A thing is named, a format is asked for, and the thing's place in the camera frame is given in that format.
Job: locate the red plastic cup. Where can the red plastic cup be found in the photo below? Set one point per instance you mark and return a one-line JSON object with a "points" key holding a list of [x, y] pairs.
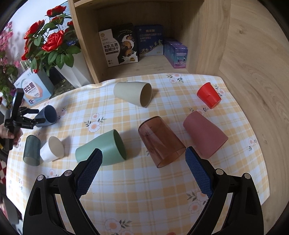
{"points": [[209, 95]]}

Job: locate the brown transparent cup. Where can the brown transparent cup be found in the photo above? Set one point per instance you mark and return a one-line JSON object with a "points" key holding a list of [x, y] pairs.
{"points": [[162, 144]]}

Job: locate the red rose bouquet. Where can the red rose bouquet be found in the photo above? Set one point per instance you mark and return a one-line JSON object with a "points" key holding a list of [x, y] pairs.
{"points": [[51, 44]]}

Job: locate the yellow checkered floral tablecloth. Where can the yellow checkered floral tablecloth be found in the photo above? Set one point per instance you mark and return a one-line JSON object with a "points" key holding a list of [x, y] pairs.
{"points": [[134, 196]]}

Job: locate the blue plastic cup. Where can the blue plastic cup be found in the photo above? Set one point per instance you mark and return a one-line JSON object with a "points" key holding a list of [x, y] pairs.
{"points": [[49, 114]]}

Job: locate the wooden shelf unit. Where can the wooden shelf unit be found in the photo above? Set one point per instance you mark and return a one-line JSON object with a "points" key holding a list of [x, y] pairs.
{"points": [[202, 26]]}

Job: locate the black and white biscuit box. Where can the black and white biscuit box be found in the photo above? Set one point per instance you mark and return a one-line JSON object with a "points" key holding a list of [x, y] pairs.
{"points": [[119, 45]]}

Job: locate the person's left hand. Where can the person's left hand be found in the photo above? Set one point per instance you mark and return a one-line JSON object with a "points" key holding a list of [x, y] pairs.
{"points": [[6, 134]]}

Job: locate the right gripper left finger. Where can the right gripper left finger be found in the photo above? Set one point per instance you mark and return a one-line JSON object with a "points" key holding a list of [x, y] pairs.
{"points": [[42, 215]]}

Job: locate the white vase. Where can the white vase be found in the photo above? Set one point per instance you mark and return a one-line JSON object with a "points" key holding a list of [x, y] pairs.
{"points": [[79, 74]]}

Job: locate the green plastic cup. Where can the green plastic cup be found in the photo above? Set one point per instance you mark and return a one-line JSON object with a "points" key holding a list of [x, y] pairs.
{"points": [[111, 146]]}

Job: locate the pink plastic cup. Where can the pink plastic cup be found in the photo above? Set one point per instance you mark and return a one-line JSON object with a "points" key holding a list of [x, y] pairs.
{"points": [[207, 138]]}

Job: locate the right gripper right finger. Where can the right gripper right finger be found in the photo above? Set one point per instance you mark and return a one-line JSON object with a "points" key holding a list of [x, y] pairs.
{"points": [[244, 215]]}

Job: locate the white plastic cup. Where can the white plastic cup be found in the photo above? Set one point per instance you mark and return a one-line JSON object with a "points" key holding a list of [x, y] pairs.
{"points": [[52, 150]]}

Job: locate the dark blue box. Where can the dark blue box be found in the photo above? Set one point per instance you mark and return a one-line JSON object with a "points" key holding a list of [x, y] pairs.
{"points": [[150, 40]]}

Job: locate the dark teal transparent cup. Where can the dark teal transparent cup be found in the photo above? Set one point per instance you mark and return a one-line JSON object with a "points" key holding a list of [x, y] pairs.
{"points": [[31, 155]]}

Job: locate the beige plastic cup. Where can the beige plastic cup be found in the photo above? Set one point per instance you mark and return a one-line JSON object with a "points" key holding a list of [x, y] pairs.
{"points": [[137, 93]]}

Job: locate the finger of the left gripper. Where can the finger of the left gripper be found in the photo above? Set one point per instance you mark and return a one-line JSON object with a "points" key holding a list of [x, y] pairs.
{"points": [[28, 123], [26, 110]]}

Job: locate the purple box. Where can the purple box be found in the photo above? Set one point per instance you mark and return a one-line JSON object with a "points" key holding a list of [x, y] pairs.
{"points": [[176, 53]]}

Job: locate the white blue probiotic box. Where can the white blue probiotic box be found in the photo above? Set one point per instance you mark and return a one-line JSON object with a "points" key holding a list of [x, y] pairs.
{"points": [[37, 87]]}

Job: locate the pink flower plant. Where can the pink flower plant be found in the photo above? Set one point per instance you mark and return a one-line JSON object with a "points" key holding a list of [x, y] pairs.
{"points": [[9, 69]]}

